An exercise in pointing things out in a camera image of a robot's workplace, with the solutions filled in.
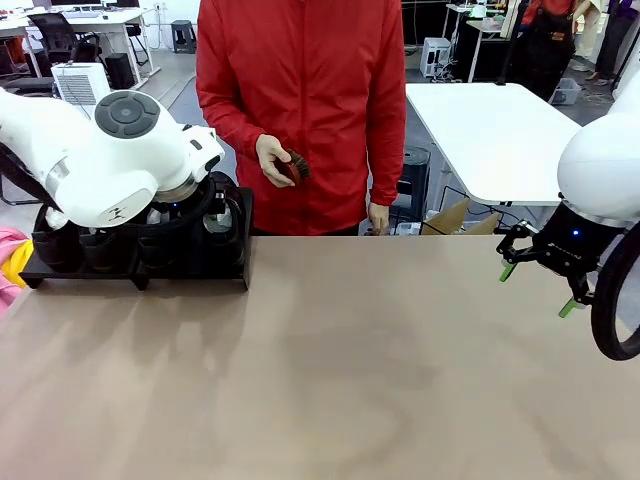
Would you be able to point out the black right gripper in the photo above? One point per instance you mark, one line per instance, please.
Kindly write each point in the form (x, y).
(572, 245)

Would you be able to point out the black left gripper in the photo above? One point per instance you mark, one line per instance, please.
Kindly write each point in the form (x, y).
(175, 205)

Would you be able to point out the brown wooden shoe brush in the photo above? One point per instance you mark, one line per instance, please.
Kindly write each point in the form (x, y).
(297, 167)

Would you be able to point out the person's left forearm red sleeve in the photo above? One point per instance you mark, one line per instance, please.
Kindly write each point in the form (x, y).
(387, 170)

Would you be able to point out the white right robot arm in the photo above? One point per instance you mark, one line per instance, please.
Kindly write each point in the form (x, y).
(605, 160)

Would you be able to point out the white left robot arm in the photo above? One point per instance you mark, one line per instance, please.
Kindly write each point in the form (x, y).
(125, 160)

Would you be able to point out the person's right forearm red sleeve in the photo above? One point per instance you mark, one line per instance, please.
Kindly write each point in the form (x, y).
(227, 120)

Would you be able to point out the black shoe stand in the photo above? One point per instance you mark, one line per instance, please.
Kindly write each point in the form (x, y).
(150, 272)

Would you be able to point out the person's right hand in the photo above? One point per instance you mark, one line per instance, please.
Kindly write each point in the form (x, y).
(270, 157)

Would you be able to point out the person's left hand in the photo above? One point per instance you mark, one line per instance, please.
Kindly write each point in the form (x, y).
(380, 220)

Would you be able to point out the cardboard box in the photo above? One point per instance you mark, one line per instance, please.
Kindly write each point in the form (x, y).
(452, 217)

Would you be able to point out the white table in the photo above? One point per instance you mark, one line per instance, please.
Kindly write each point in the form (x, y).
(490, 140)

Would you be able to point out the person in red jacket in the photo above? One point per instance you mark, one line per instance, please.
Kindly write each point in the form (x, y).
(300, 75)

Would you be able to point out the dark plastic stool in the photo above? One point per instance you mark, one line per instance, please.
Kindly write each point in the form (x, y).
(415, 175)

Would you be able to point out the white paper shoe stuffing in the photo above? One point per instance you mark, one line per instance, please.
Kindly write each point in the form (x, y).
(55, 217)

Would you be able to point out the grey plastic stool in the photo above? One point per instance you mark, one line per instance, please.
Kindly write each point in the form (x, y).
(182, 35)

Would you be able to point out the grey plastic bin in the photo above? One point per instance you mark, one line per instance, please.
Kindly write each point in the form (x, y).
(567, 92)

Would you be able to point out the white air purifier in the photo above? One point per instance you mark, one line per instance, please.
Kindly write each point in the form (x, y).
(80, 82)

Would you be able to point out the white office desk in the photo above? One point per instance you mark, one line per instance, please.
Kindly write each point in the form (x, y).
(110, 22)

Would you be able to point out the yellow cloth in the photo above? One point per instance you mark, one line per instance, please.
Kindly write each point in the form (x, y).
(17, 260)

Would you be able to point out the person in black apron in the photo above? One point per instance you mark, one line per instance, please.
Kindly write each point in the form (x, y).
(545, 45)

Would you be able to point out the black office chair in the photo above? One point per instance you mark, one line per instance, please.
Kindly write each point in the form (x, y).
(30, 84)
(60, 37)

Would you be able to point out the black pole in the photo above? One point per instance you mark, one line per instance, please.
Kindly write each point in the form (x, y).
(509, 40)

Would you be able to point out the pink cloth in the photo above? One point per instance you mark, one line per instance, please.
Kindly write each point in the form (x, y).
(6, 295)

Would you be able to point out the person in dark trousers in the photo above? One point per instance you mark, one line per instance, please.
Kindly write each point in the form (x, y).
(612, 35)

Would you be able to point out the white computer case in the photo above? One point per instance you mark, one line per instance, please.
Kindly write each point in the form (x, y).
(435, 57)

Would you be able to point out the white frame desk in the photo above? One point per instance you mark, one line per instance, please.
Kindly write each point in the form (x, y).
(480, 30)

